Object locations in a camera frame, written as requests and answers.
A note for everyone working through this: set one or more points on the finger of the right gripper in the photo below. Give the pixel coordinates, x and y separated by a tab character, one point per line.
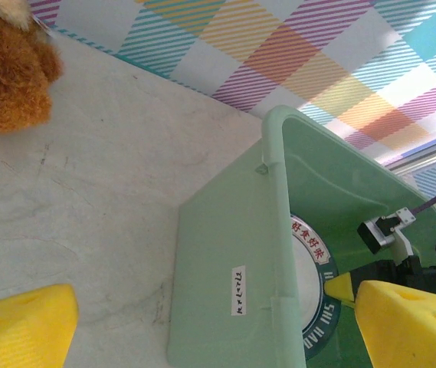
342	287

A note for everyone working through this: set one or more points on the white plate teal lettered rim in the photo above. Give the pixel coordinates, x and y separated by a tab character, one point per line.
323	306

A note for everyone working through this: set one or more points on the white handwritten label sticker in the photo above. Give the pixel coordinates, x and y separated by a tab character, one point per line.
238	291

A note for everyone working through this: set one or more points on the brown plush monkey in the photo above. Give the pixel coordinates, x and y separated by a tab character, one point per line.
7	69

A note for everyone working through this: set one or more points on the aluminium frame post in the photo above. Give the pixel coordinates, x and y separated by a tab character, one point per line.
428	153

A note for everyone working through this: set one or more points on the green plastic bin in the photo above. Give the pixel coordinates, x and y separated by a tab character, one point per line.
217	237

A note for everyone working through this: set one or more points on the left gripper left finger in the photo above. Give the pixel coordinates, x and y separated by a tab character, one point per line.
18	329

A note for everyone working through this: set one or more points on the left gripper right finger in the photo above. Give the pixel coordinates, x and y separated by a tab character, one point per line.
413	329

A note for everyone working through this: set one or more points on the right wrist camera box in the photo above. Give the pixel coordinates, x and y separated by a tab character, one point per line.
384	234

